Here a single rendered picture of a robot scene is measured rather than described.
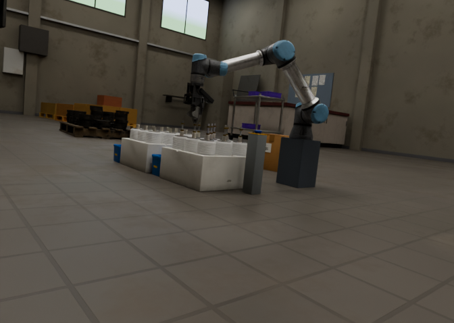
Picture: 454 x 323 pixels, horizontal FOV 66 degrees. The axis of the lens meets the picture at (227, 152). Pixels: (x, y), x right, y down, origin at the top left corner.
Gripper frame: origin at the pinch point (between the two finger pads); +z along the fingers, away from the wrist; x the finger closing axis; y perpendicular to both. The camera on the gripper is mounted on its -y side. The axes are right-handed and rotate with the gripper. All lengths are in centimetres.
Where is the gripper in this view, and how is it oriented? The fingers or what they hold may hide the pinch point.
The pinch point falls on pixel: (196, 121)
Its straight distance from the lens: 191.6
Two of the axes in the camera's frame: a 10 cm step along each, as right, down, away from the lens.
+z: -1.1, 9.9, 0.8
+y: -6.9, -0.1, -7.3
